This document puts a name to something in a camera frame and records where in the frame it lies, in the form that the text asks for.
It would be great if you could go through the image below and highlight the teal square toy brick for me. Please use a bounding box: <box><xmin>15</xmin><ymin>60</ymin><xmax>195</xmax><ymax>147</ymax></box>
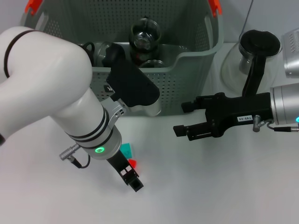
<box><xmin>120</xmin><ymin>142</ymin><xmax>133</xmax><ymax>158</ymax></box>

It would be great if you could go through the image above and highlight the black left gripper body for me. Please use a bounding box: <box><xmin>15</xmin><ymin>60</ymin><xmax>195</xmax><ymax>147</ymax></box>
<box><xmin>107</xmin><ymin>150</ymin><xmax>131</xmax><ymax>172</ymax></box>

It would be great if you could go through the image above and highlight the grey-green perforated storage basket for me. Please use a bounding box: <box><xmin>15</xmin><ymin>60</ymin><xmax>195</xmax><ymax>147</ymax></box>
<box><xmin>18</xmin><ymin>0</ymin><xmax>225</xmax><ymax>117</ymax></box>

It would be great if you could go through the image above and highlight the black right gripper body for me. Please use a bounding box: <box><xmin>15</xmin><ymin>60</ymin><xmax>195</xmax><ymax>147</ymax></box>
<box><xmin>196</xmin><ymin>92</ymin><xmax>273</xmax><ymax>138</ymax></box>

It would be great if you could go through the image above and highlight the black clay teapot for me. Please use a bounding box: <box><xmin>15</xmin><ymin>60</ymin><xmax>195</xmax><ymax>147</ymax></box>
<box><xmin>83</xmin><ymin>42</ymin><xmax>94</xmax><ymax>56</ymax></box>

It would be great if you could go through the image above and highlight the right gripper cable with plug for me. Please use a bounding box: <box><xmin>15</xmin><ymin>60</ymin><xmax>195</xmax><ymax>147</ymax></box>
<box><xmin>253</xmin><ymin>114</ymin><xmax>299</xmax><ymax>133</ymax></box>

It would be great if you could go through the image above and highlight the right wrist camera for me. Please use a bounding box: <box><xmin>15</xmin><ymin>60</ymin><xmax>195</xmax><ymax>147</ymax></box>
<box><xmin>282</xmin><ymin>29</ymin><xmax>299</xmax><ymax>79</ymax></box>

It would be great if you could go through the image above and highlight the glass pitcher with black lid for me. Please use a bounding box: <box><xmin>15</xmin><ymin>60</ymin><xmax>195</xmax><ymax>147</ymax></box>
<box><xmin>221</xmin><ymin>29</ymin><xmax>283</xmax><ymax>96</ymax></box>

